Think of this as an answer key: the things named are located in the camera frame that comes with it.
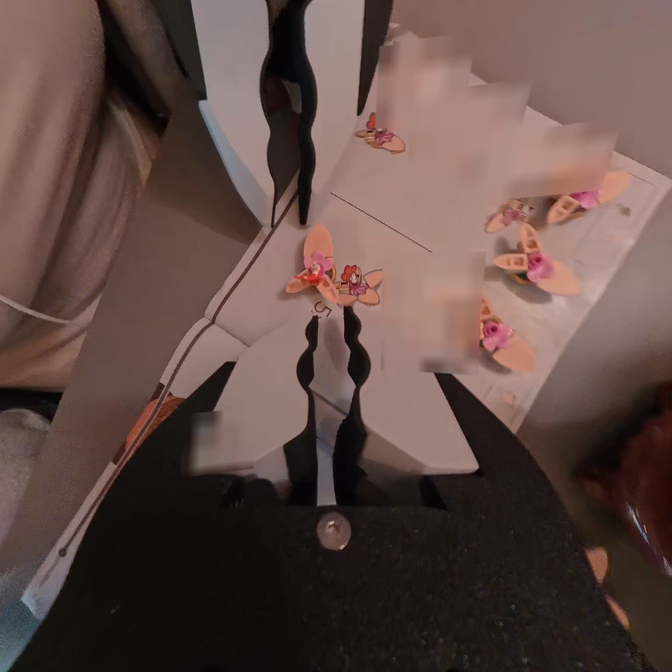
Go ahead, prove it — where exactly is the peach pink brick flower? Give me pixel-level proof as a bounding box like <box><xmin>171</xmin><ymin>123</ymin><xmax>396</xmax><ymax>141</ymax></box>
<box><xmin>546</xmin><ymin>170</ymin><xmax>633</xmax><ymax>226</ymax></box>
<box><xmin>480</xmin><ymin>296</ymin><xmax>536</xmax><ymax>373</ymax></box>
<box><xmin>484</xmin><ymin>199</ymin><xmax>536</xmax><ymax>235</ymax></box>
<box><xmin>493</xmin><ymin>223</ymin><xmax>583</xmax><ymax>296</ymax></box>

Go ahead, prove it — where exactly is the green brick plant in pot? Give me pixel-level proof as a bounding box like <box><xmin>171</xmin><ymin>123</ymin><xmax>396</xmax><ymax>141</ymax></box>
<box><xmin>575</xmin><ymin>380</ymin><xmax>672</xmax><ymax>578</ymax></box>

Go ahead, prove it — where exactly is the white cord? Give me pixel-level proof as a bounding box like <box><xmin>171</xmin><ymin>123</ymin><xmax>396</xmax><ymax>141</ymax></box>
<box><xmin>0</xmin><ymin>294</ymin><xmax>72</xmax><ymax>324</ymax></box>

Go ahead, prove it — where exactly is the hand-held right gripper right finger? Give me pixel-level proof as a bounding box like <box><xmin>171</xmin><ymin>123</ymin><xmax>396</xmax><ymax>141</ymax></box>
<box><xmin>335</xmin><ymin>307</ymin><xmax>480</xmax><ymax>506</ymax></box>

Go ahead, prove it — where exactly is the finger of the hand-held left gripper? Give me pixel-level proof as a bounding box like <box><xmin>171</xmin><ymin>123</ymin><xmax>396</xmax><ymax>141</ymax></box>
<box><xmin>278</xmin><ymin>0</ymin><xmax>369</xmax><ymax>226</ymax></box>
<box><xmin>191</xmin><ymin>0</ymin><xmax>287</xmax><ymax>228</ymax></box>

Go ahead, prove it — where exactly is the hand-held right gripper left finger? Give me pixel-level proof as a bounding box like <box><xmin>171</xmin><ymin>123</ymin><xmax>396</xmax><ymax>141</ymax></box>
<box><xmin>215</xmin><ymin>315</ymin><xmax>319</xmax><ymax>506</ymax></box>

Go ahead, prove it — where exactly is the grey cloth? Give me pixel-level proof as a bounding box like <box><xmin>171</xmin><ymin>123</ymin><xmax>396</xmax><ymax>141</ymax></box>
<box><xmin>0</xmin><ymin>409</ymin><xmax>54</xmax><ymax>531</ymax></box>

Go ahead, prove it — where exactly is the person's beige clothing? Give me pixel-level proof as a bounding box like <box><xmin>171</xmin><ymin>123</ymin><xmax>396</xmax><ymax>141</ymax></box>
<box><xmin>0</xmin><ymin>0</ymin><xmax>176</xmax><ymax>392</ymax></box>

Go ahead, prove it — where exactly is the peach brick flower red piece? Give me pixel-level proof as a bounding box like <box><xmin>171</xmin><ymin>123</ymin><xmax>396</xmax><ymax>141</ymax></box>
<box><xmin>285</xmin><ymin>223</ymin><xmax>339</xmax><ymax>303</ymax></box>

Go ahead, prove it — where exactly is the white instruction booklet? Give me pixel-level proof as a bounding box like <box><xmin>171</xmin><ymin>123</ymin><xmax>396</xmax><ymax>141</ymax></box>
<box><xmin>21</xmin><ymin>21</ymin><xmax>672</xmax><ymax>623</ymax></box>

